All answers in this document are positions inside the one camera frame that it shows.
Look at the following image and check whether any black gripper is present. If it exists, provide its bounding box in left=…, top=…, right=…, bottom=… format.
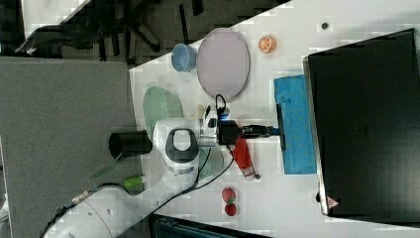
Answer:
left=218, top=120, right=280, bottom=145

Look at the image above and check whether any blue oven door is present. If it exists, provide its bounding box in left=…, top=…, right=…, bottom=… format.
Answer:
left=273, top=74, right=317, bottom=175

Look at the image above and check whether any silver black toaster oven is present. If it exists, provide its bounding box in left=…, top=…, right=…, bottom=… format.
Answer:
left=303, top=28, right=420, bottom=228

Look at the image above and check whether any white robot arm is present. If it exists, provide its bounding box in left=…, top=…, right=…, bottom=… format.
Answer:
left=41, top=104, right=282, bottom=238

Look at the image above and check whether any red ketchup bottle toy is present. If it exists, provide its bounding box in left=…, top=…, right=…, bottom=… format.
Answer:
left=233, top=137, right=256, bottom=181

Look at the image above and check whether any peeled banana toy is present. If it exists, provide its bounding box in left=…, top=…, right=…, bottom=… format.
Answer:
left=193, top=104, right=205, bottom=119

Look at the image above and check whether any pink strawberry toy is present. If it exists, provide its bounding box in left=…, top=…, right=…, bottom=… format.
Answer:
left=222, top=187, right=236, bottom=204

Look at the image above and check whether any lilac round plate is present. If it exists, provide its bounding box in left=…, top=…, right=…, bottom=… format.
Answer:
left=196, top=28, right=250, bottom=101

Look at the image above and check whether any red strawberry toy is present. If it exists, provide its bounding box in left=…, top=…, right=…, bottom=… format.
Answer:
left=225, top=203, right=237, bottom=216

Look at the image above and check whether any orange half toy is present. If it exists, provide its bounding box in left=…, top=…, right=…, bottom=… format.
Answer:
left=259, top=36, right=276, bottom=54

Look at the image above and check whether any green oval colander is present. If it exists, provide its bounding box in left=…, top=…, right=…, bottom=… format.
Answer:
left=143, top=86, right=183, bottom=140

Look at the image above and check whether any blue cup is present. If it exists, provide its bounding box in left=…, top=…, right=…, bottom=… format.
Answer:
left=171, top=44, right=197, bottom=72

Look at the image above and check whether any black round pan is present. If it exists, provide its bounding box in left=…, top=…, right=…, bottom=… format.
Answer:
left=108, top=130, right=153, bottom=160

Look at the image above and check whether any lime green object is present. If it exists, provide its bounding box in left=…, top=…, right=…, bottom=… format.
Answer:
left=123, top=176, right=146, bottom=189

